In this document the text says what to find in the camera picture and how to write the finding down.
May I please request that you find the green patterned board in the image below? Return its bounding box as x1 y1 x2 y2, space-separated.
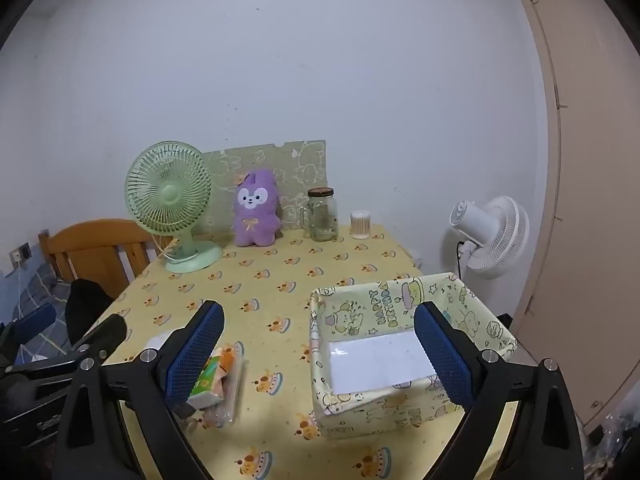
202 140 328 237

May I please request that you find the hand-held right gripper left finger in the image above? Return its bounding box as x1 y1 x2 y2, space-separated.
55 301 225 480

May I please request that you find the blue plaid bedding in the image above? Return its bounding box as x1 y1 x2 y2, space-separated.
0 265 71 361

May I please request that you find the glass jar with dark lid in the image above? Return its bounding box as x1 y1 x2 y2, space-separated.
301 187 339 242

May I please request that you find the clear plastic packet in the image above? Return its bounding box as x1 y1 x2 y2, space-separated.
200 342 247 428

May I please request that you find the beige door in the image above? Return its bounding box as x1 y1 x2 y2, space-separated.
505 0 640 428

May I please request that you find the cotton swab container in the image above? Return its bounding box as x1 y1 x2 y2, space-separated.
350 211 372 240

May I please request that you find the green desk fan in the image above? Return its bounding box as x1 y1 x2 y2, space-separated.
124 141 223 274

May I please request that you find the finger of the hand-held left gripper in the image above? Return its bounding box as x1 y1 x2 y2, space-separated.
5 304 57 356
70 316 128 367

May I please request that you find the white standing fan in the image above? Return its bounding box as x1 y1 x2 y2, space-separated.
448 196 530 281

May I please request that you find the wooden chair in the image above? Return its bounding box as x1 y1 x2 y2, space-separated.
38 218 173 296

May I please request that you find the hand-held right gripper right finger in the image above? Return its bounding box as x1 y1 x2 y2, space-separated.
412 301 586 480

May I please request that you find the dark floor clutter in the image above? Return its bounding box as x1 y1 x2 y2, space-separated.
580 400 640 461

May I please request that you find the yellow printed storage box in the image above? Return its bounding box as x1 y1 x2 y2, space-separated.
308 272 518 440

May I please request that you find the purple plush toy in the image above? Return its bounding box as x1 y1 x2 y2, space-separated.
233 169 282 248

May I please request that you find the colourful tissue packet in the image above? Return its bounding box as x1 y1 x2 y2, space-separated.
189 344 236 411

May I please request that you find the yellow printed tablecloth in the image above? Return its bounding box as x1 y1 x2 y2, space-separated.
85 224 518 480

